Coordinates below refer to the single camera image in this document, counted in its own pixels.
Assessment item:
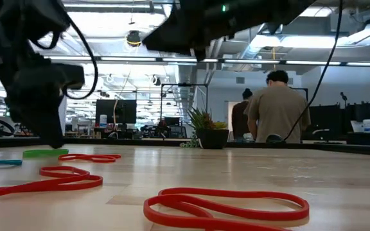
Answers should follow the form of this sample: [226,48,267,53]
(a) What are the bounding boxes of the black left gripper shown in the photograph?
[0,38,67,150]

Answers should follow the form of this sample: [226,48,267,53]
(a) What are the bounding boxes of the light green rubber band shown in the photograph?
[22,148,70,159]

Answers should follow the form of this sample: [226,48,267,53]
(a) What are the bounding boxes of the blue rubber band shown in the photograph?
[0,155,23,167]

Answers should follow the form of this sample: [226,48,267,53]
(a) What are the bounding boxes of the red rubber band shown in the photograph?
[0,165,104,202]
[58,153,122,164]
[143,187,310,231]

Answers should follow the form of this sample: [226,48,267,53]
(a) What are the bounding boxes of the black computer monitor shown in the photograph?
[309,104,346,133]
[345,101,370,133]
[94,98,138,125]

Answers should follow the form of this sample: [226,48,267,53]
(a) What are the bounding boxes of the long ceiling light strip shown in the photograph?
[43,55,370,67]

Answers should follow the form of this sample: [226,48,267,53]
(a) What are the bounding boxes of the round ceiling sensor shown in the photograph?
[126,30,143,47]

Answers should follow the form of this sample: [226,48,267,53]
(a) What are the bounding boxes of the potted succulent plant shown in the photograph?
[180,107,230,150]

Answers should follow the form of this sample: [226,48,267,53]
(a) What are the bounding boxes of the person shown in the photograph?
[231,88,255,142]
[244,69,312,144]

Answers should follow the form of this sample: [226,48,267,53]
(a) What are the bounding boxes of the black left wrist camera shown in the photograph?
[55,62,86,91]

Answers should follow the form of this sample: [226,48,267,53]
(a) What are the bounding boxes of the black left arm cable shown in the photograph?
[30,9,100,101]

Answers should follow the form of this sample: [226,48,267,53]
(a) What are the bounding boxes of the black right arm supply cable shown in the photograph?
[266,0,344,144]

